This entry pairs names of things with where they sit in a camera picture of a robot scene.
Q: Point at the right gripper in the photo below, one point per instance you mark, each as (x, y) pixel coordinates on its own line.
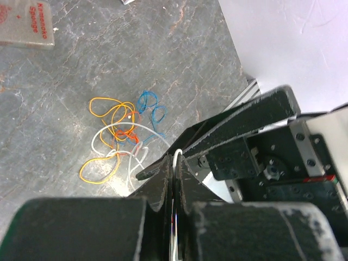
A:
(302, 159)

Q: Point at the small grey red box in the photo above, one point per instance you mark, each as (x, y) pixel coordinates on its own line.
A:
(27, 24)

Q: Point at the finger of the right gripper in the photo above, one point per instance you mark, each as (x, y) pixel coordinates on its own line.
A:
(199, 165)

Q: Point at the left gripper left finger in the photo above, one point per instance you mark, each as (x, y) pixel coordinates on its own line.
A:
(136, 227)

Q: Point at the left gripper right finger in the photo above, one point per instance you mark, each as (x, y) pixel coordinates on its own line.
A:
(211, 229)

